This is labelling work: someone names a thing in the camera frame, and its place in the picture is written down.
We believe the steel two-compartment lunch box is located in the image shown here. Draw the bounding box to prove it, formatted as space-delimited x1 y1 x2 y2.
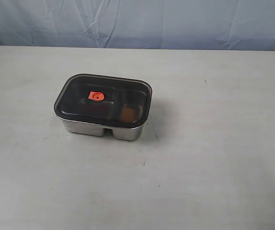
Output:
53 110 150 141

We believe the lunch box lid orange seal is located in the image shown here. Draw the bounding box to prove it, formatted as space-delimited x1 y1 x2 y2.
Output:
54 74 152 128

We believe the white backdrop cloth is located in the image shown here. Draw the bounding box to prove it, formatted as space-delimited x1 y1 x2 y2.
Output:
0 0 275 50

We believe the yellow toy cheese wedge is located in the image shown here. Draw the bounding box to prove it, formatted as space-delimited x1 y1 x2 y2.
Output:
119 103 138 123

